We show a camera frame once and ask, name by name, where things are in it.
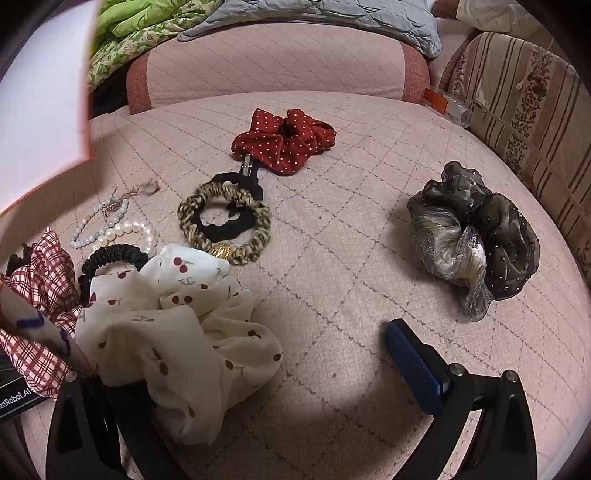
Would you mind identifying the white pearl bracelet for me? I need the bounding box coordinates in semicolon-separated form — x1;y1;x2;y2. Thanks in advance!
102;220;160;256

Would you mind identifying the black satin hair tie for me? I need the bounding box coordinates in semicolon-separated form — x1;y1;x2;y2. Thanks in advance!
78;244;154;306

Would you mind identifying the red polka dot scrunchie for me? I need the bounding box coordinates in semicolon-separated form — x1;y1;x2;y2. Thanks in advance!
230;108;338;177

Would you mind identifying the leopard braided hair tie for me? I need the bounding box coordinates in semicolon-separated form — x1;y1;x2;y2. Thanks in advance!
177;181;273;267

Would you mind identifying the red cardboard box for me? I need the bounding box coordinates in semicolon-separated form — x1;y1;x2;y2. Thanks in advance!
0;0;108;215

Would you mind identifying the striped floral cushion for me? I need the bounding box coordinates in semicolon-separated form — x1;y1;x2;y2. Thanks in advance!
438;31;591;261

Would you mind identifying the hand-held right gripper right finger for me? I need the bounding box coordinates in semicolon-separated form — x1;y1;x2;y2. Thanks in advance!
385;318;539;480

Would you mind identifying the white cherry print scrunchie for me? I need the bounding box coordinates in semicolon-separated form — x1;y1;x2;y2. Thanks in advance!
74;243;284;446

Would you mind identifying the orange and white bottle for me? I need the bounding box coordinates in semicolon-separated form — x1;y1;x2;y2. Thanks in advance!
424;87;474;128

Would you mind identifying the green quilt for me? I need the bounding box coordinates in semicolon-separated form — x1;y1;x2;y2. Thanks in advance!
87;0;232;89

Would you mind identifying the grey quilted blanket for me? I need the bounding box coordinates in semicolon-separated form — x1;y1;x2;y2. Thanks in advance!
177;0;444;59

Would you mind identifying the olive sheer glitter scrunchie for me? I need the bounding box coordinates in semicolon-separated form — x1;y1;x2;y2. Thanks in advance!
407;161;541;322

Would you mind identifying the pink quilted bolster cushion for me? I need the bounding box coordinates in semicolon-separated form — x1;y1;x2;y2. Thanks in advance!
126;20;431;114

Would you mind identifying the red plaid scrunchie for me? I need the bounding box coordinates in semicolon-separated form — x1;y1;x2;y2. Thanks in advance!
0;230;85;398

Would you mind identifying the small bead chain bracelet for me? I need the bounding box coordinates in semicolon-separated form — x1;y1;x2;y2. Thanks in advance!
69;181;160;250

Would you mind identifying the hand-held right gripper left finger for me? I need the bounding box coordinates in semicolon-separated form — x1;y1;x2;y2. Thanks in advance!
46;374;190;480

